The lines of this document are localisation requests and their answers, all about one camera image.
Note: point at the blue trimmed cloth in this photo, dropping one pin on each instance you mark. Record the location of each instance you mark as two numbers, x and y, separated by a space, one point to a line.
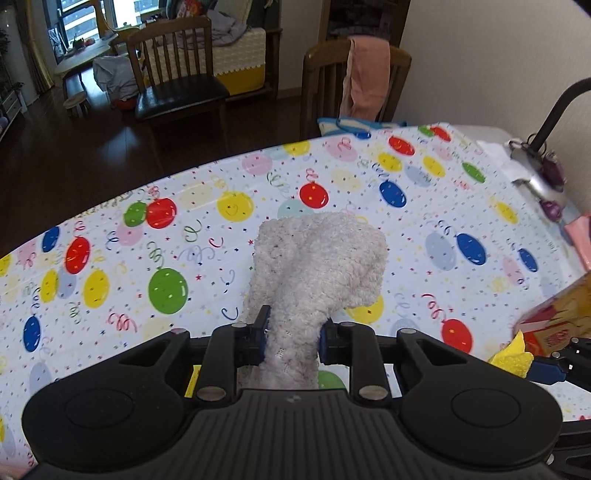
355 125

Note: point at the brown window curtain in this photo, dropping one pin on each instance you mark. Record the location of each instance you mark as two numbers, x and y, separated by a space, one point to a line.
34 41

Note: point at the large window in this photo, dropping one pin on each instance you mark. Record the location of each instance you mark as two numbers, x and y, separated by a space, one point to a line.
76 23

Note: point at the pink towel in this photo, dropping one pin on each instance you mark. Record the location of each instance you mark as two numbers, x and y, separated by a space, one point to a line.
367 76

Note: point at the yellow cloth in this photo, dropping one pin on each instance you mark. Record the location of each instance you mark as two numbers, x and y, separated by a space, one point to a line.
512 357

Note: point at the white grey cloth bundle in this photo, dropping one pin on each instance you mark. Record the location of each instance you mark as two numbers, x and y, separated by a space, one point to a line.
115 74

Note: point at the small wooden stool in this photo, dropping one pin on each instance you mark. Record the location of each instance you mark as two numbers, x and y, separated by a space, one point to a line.
76 100

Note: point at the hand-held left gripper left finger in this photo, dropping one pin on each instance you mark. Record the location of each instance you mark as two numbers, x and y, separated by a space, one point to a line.
264 332

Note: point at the low television cabinet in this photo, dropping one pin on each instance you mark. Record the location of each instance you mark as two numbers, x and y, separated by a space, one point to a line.
9 110

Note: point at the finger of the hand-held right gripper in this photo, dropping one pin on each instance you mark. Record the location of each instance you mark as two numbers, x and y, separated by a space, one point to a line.
579 345
549 370

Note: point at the wooden chair with towel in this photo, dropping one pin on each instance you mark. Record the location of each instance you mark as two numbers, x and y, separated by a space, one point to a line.
323 83

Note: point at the red basin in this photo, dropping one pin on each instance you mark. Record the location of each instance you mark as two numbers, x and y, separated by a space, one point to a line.
125 103

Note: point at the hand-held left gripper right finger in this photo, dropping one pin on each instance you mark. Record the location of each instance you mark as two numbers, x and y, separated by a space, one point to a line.
324 344

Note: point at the fluffy white towel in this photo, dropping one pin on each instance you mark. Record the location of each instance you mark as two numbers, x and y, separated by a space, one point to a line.
318 263

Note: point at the orange yellow cardboard box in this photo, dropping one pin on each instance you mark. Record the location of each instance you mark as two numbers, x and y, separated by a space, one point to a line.
561 314

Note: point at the wooden chair with black seat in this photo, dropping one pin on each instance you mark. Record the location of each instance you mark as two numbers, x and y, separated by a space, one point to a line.
180 92

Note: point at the low wooden table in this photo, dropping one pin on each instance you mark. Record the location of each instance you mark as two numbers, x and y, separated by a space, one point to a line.
87 55

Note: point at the white tissue paper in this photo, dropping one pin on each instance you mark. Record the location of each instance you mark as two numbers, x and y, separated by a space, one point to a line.
498 154

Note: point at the sofa with cream cover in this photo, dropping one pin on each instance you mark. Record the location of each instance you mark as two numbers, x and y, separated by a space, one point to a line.
235 50

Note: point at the balloon print tablecloth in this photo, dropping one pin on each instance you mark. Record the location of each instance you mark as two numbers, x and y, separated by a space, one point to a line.
184 221

